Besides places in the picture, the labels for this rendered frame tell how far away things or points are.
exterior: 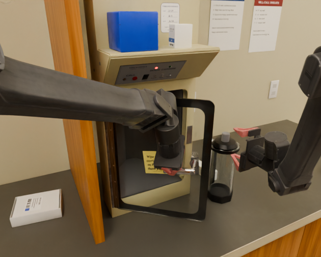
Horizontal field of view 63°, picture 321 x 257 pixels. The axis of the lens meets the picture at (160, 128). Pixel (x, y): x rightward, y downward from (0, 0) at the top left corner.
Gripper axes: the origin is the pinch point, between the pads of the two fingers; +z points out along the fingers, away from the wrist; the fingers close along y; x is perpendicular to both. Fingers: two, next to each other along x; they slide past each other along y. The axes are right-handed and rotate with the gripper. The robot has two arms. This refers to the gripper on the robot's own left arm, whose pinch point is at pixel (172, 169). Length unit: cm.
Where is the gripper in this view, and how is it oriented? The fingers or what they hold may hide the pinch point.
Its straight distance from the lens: 73.7
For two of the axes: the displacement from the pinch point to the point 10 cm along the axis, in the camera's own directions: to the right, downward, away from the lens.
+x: 9.8, 0.7, -2.1
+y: -1.9, 7.5, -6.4
